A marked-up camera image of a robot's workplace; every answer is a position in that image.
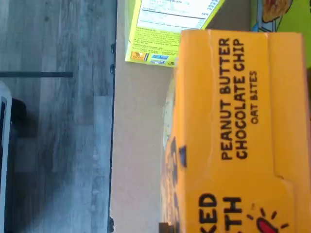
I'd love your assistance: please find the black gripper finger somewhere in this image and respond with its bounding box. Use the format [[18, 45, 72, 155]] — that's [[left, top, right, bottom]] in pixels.
[[158, 221, 175, 233]]

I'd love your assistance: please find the orange Bobo's peanut butter box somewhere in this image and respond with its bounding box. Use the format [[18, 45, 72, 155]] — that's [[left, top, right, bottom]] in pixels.
[[160, 29, 311, 233]]

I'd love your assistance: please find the green Bobo's apple pie box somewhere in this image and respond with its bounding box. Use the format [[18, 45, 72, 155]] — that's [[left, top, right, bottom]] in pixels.
[[250, 0, 311, 33], [124, 0, 226, 67]]

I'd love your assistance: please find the white framed dark panel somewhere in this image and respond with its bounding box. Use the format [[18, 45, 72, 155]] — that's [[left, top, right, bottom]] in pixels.
[[0, 81, 13, 233]]

